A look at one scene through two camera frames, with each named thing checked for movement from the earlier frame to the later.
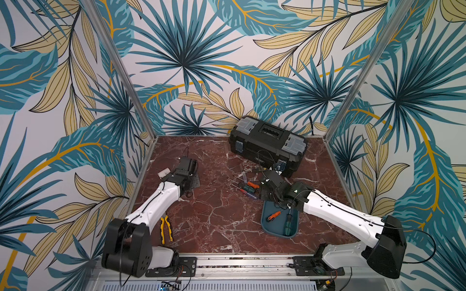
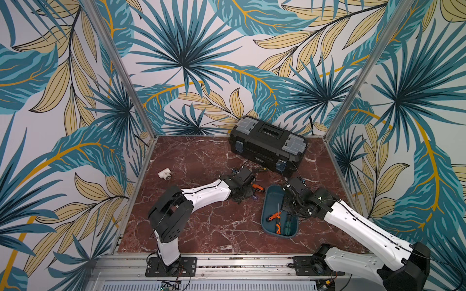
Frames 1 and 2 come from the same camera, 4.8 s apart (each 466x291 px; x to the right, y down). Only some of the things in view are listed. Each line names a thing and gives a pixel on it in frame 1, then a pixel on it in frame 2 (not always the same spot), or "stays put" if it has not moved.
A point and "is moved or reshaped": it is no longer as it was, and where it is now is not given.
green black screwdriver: x=288 y=227 stays put
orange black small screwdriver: x=273 y=216 stays put
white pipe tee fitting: x=164 y=173 stays put
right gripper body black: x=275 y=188 -> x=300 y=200
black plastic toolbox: x=267 y=145 stays put
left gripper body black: x=196 y=181 -> x=247 y=191
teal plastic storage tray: x=276 y=227 stays put
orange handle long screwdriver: x=252 y=185 is moved or reshaped
